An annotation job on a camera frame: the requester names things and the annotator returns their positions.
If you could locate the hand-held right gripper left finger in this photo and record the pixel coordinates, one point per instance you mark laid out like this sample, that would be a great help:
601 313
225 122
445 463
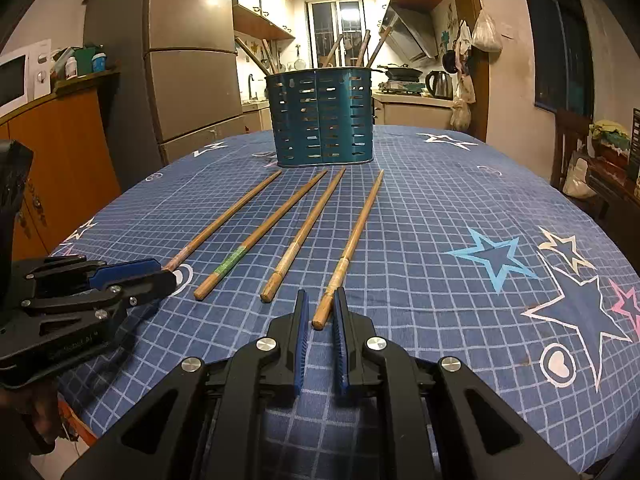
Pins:
301 330

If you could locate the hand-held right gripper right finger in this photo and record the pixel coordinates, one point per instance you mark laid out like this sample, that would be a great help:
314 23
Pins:
341 340

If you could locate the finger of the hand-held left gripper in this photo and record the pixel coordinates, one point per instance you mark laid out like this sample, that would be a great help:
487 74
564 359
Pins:
145 290
125 271

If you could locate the wooden chopstick green band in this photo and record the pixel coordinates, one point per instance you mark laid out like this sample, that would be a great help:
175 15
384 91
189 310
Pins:
260 235

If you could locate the teal perforated metal utensil holder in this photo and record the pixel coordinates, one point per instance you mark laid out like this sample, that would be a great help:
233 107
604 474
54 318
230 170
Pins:
320 120

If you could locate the person's left hand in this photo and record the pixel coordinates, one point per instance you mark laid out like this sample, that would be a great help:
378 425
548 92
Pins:
35 415

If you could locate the orange cardboard box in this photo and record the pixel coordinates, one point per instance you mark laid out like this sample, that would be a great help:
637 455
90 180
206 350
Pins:
77 420

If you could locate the wooden cabinet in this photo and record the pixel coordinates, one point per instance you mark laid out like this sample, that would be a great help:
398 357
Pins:
65 160

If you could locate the blue star printed tablecloth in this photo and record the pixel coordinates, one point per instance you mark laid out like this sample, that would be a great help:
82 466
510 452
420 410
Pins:
425 210

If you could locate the white bottle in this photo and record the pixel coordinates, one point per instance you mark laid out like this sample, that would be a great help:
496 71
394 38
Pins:
71 67

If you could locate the white microwave oven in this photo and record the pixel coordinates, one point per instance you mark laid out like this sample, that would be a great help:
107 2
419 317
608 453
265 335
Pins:
15 85

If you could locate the green container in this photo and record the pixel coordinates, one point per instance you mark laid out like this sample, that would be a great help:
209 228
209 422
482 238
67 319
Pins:
84 57

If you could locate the grey refrigerator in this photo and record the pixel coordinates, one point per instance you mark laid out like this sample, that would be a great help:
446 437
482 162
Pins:
190 60

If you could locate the kitchen faucet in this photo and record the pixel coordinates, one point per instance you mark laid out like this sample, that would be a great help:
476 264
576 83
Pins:
251 87

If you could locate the lower kitchen cabinets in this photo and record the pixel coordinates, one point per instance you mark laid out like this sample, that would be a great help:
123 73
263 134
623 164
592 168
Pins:
415 112

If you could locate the gas stove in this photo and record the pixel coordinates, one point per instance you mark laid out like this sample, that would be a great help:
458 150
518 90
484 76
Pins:
400 87

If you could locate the hanging bags bundle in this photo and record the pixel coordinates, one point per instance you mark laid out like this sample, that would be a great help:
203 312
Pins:
462 105

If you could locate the hanging pan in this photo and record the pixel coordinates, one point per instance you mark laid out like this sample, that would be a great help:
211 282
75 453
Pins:
300 64

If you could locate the steel electric kettle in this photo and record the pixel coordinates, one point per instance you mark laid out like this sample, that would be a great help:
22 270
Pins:
440 85

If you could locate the black wok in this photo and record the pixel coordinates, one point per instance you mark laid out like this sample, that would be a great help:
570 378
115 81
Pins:
400 71

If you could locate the wooden chair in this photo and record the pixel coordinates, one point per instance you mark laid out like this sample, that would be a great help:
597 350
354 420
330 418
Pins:
567 135

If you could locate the kitchen window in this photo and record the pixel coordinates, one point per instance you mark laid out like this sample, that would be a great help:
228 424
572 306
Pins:
332 25

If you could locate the steel range hood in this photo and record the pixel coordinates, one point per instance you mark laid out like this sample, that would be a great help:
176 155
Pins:
412 35

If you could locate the dark wooden side table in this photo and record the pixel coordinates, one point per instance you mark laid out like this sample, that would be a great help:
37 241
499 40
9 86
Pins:
620 185

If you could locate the yellow green cloth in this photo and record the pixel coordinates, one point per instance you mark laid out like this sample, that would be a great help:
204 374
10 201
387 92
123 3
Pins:
607 132

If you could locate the white hanging plastic bag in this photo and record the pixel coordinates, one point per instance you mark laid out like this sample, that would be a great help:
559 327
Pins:
486 32

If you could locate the black cardboard box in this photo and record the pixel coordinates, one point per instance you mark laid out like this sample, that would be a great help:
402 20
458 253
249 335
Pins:
635 145

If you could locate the dark window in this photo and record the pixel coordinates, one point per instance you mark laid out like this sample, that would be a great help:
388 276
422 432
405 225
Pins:
555 45

